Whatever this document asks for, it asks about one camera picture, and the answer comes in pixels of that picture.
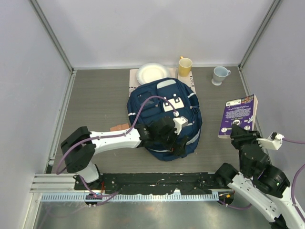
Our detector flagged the white paper plate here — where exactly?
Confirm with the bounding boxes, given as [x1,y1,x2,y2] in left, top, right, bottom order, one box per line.
[136,62,171,85]

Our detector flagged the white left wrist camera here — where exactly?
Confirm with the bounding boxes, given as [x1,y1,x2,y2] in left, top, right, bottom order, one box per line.
[173,111,193,135]

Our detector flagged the yellow mug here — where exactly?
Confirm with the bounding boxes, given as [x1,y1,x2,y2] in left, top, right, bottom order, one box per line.
[178,56,193,77]

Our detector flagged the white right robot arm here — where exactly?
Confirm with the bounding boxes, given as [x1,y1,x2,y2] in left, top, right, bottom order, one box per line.
[215,125,305,229]

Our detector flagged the blue student backpack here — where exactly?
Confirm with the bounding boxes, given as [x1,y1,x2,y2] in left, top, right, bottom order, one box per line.
[127,78,202,161]

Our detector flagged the light blue mug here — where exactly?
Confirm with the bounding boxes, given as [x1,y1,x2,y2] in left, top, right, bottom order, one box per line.
[211,66,231,86]

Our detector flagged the purple paperback book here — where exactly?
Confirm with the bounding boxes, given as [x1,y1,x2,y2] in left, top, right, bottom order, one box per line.
[218,94,258,139]

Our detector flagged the patterned cloth placemat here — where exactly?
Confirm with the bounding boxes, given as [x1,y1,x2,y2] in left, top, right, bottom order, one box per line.
[129,67,196,97]

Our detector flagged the brown leather wallet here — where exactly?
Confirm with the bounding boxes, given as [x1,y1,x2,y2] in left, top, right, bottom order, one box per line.
[110,123,130,131]

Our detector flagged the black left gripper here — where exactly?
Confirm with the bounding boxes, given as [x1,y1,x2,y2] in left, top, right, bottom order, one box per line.
[155,127,188,156]

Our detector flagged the slotted cable duct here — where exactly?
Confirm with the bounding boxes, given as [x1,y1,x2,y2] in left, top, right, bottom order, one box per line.
[41,191,219,202]

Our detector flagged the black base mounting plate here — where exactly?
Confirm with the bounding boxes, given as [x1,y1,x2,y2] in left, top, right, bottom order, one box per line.
[88,172,229,195]

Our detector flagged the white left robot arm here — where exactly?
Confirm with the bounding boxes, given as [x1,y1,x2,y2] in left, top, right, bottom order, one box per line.
[61,116,188,190]

